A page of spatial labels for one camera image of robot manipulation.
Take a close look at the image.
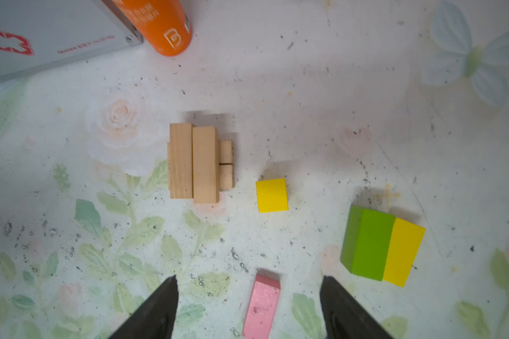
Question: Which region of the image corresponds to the pink rectangular block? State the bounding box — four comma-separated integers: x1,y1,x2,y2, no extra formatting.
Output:
242,274,281,339

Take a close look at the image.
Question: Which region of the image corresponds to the silver aluminium case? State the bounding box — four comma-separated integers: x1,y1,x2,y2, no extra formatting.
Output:
0,1,144,83

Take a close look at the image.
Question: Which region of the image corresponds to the natural wood block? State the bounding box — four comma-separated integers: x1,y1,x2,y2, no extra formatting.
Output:
192,127,219,204
168,123,194,199
219,140,234,165
219,164,235,192

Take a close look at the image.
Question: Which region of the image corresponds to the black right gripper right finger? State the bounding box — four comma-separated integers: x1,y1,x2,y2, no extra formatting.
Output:
320,275,392,339

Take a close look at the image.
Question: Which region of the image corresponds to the yellow rectangular block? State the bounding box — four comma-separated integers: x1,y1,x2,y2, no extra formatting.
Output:
383,218,426,288

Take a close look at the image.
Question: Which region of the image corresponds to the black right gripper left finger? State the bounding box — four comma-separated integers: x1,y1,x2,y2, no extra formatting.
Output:
110,275,179,339

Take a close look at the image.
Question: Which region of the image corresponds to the yellow cube block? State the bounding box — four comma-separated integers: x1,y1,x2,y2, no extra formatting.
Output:
256,178,288,213

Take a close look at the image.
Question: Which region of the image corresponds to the green cube block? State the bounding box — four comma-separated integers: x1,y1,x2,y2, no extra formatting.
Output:
340,206,395,281

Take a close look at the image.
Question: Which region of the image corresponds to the orange cylinder bottle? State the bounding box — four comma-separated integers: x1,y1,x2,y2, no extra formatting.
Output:
113,0,192,57

